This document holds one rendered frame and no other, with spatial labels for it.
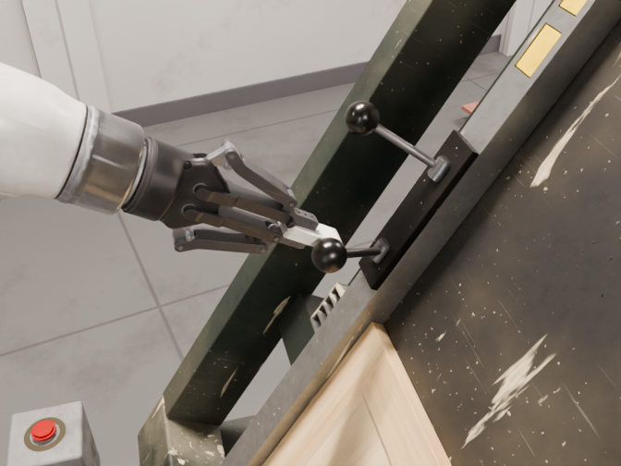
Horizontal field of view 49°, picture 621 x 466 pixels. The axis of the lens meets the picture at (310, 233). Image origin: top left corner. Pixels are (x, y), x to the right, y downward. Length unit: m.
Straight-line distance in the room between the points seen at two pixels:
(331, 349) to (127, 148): 0.38
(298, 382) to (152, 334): 1.83
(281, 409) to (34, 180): 0.48
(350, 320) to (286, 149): 2.94
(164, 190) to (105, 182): 0.05
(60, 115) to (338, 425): 0.49
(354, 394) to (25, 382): 1.96
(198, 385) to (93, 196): 0.65
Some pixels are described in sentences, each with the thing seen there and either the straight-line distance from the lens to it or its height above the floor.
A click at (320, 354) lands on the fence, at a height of 1.25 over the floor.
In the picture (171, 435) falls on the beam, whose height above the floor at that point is 0.90.
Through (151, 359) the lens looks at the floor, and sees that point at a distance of 2.62.
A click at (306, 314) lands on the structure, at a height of 1.15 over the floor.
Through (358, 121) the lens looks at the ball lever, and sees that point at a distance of 0.74.
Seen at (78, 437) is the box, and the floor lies 0.93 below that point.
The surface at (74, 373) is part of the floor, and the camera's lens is 2.65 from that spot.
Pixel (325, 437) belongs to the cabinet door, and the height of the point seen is 1.18.
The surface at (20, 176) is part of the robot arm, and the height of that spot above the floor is 1.59.
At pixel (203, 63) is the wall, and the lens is 4.04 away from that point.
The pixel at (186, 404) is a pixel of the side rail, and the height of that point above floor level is 0.93.
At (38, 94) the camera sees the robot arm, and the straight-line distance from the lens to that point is 0.61.
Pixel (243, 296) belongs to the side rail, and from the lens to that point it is 1.09.
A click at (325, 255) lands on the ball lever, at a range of 0.70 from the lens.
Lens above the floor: 1.90
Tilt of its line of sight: 37 degrees down
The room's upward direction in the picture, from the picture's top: straight up
